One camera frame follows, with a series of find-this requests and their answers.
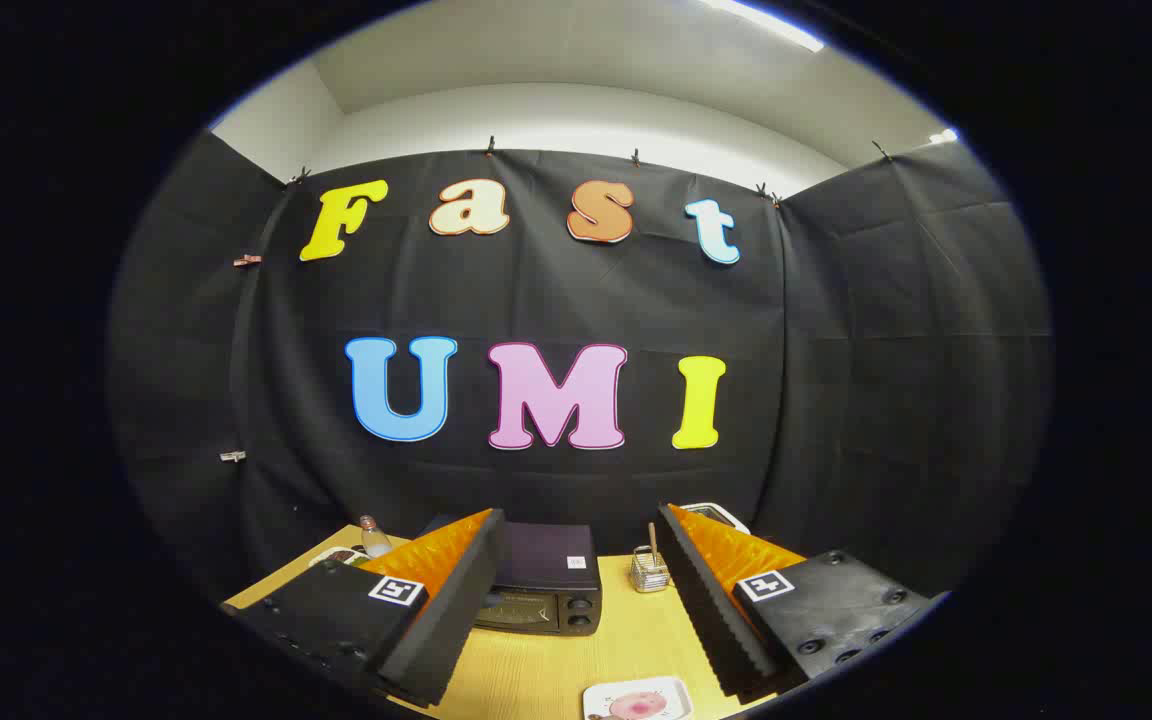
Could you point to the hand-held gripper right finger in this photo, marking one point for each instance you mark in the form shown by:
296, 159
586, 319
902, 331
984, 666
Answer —
711, 610

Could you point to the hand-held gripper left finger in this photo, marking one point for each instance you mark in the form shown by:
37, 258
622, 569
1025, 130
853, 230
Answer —
456, 610

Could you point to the glass toaster oven door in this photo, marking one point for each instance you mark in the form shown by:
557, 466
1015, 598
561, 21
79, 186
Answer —
518, 612

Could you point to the black toaster oven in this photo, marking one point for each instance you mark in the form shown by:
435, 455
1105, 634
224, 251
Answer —
546, 560

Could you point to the pink meat slice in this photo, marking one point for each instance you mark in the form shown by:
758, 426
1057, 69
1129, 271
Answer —
639, 708

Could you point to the white square plate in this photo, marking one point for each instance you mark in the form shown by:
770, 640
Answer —
601, 700

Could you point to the white toaster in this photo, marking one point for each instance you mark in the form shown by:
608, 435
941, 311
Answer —
726, 517

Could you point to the wooden stick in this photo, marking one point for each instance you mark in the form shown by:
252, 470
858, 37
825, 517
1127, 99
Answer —
653, 540

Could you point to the clear plastic water bottle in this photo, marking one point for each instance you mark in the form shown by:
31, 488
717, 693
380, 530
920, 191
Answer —
374, 540

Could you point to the white divided snack tray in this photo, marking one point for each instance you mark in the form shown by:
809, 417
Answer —
336, 556

